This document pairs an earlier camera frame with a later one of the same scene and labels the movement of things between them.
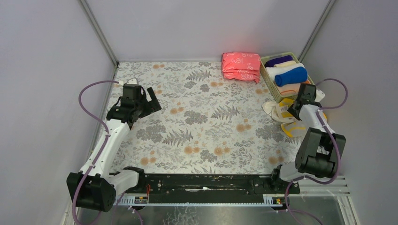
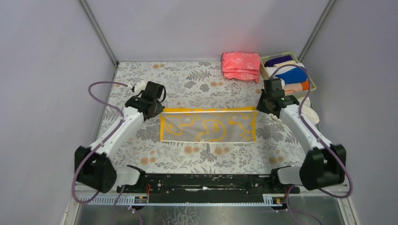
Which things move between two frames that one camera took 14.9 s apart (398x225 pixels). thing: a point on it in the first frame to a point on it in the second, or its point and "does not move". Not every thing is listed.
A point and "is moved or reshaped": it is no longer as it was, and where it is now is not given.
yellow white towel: (291, 125) is moved or reshaped
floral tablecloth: (208, 123) does not move
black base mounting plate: (212, 188) does not move
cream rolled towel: (284, 63) does not move
